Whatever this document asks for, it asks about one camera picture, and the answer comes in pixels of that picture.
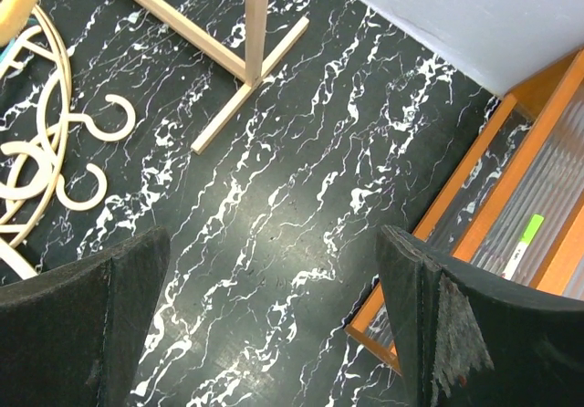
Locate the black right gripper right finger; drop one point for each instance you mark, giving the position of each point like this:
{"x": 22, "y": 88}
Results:
{"x": 466, "y": 337}

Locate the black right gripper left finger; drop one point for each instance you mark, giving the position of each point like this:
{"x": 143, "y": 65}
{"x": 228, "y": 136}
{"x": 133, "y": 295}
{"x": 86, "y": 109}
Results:
{"x": 73, "y": 336}

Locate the orange wooden shelf rack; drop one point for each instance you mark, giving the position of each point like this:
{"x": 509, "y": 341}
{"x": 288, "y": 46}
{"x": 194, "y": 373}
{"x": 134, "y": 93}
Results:
{"x": 527, "y": 160}

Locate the green white marker pen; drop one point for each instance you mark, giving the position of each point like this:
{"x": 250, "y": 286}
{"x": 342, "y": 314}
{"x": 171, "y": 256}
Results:
{"x": 529, "y": 233}

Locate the teal thin hanger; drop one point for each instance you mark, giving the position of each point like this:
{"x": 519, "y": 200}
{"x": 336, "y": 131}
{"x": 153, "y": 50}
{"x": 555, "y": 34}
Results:
{"x": 15, "y": 45}

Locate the wooden clothes rack frame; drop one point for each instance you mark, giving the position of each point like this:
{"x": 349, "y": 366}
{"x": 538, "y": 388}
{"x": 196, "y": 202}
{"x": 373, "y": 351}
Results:
{"x": 251, "y": 69}

